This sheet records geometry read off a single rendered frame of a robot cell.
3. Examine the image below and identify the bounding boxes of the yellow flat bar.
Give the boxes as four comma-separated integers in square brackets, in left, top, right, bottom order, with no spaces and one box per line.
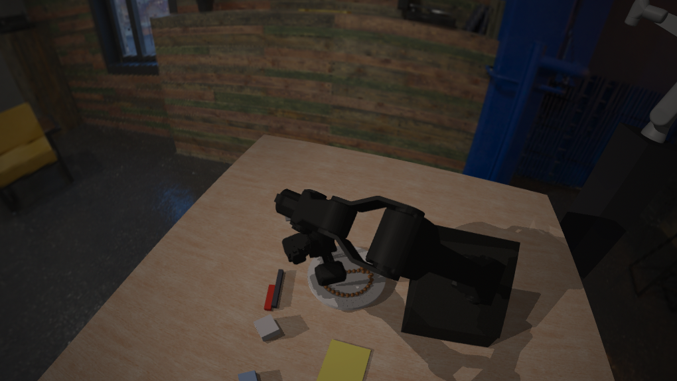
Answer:
[317,339,371,381]

